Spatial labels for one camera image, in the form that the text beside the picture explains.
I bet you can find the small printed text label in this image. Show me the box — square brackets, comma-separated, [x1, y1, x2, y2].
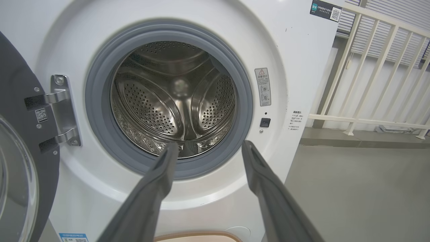
[291, 110, 304, 131]

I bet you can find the silver metal door hinge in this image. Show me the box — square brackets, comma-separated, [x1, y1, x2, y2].
[24, 75, 82, 153]

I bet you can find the cream laundry basket brown rim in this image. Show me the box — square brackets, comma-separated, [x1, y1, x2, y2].
[155, 231, 242, 242]

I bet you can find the white front-load washing machine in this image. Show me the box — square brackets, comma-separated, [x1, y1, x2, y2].
[0, 0, 345, 242]

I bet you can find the cream metal railing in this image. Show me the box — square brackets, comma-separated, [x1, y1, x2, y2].
[308, 3, 430, 140]

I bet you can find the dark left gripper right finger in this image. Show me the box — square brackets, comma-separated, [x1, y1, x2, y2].
[242, 140, 325, 242]

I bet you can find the grey warning label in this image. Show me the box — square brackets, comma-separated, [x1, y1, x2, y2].
[255, 68, 271, 107]

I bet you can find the black QR code sticker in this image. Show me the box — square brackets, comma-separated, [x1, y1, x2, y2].
[310, 0, 342, 22]

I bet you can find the perforated steel washer drum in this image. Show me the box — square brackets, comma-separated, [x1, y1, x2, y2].
[110, 41, 237, 159]

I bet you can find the blue energy label sticker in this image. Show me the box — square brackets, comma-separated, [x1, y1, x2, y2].
[59, 233, 88, 242]

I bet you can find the round white filter cover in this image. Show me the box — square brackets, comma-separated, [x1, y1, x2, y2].
[225, 226, 251, 239]

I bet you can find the grey louvered shutter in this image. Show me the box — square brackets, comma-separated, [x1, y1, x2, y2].
[336, 0, 430, 69]

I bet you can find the black round glass washer door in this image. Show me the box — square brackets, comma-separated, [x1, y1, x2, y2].
[0, 31, 61, 242]

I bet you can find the grey rubber door gasket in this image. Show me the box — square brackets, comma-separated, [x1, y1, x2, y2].
[85, 22, 253, 180]

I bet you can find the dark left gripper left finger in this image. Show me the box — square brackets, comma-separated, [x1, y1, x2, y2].
[97, 142, 179, 242]

